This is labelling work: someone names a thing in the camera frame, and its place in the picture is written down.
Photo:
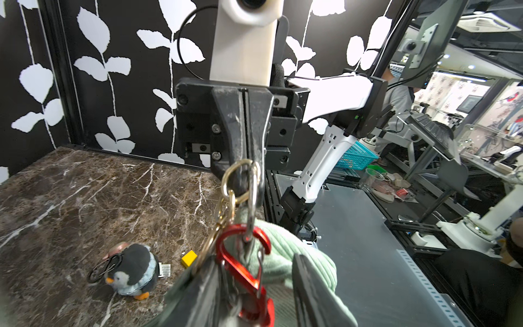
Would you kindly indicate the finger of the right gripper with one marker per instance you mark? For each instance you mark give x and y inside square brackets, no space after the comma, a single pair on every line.
[228,143]
[259,110]

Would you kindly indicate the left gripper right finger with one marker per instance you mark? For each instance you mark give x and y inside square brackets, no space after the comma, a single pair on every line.
[313,302]

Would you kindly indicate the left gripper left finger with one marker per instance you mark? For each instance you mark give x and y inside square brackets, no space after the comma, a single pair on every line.
[194,300]

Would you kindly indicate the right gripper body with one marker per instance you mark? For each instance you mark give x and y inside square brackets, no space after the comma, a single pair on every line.
[282,122]

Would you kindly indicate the green corduroy bag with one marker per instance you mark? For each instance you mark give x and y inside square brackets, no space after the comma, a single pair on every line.
[282,283]

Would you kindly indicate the red white charm keychain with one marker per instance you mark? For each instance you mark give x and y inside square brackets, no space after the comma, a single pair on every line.
[236,217]

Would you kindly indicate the penguin plush keychain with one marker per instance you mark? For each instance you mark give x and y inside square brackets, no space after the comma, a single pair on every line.
[130,269]

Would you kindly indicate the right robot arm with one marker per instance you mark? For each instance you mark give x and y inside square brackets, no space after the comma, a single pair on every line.
[345,127]

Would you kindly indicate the yellow block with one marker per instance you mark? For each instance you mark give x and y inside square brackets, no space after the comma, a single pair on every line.
[188,259]

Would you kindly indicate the teal plastic basket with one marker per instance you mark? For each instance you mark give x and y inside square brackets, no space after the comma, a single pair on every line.
[357,157]

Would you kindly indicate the black monitor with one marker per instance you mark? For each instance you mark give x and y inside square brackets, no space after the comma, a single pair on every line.
[426,50]

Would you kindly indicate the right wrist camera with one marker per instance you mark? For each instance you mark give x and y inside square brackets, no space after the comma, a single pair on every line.
[244,41]

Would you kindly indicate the white perforated rail strip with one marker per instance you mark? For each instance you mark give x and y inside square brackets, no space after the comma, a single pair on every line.
[437,298]

